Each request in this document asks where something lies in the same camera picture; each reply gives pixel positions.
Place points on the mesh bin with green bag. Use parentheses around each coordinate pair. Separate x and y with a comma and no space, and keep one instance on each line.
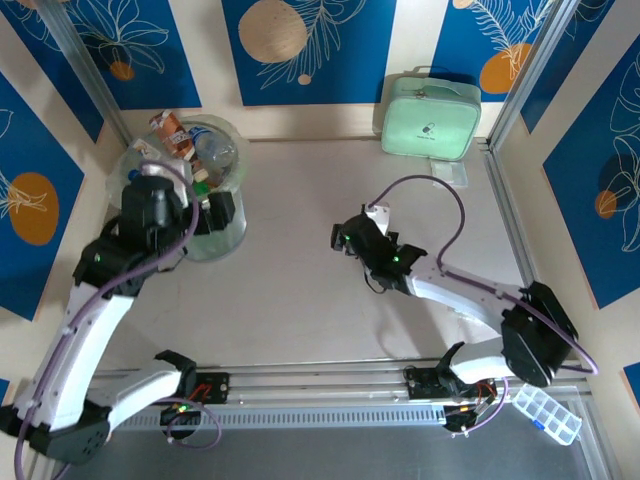
(220,247)

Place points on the aluminium table side rail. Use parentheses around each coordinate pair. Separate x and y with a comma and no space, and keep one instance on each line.
(505,200)

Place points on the aluminium frame post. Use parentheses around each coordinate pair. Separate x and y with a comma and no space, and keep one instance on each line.
(82,65)
(530,70)

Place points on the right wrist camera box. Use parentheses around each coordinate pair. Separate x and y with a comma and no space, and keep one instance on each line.
(380,215)

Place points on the bottle with red gold label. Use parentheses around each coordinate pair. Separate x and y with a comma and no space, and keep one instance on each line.
(201,175)

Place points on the aluminium mounting rail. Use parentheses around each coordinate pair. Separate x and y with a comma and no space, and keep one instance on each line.
(325,380)

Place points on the clear compartment organizer box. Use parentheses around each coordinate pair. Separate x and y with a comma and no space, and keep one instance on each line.
(547,412)

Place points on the clear bottle dark blue label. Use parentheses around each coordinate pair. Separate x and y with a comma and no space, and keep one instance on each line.
(215,147)

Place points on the small bottle mountain print label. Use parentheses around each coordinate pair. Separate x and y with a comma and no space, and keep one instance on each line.
(133,174)

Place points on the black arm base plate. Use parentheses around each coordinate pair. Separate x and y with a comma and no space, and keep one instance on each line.
(420,385)
(215,387)

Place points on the mint green zip case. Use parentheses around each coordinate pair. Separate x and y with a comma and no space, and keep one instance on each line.
(430,120)

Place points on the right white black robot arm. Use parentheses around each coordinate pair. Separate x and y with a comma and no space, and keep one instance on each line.
(465,295)

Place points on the small clear plastic sachet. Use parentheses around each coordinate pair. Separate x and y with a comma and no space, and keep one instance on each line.
(452,172)

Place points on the brown coffee drink bottle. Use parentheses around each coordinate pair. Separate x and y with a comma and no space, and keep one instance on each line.
(175,137)

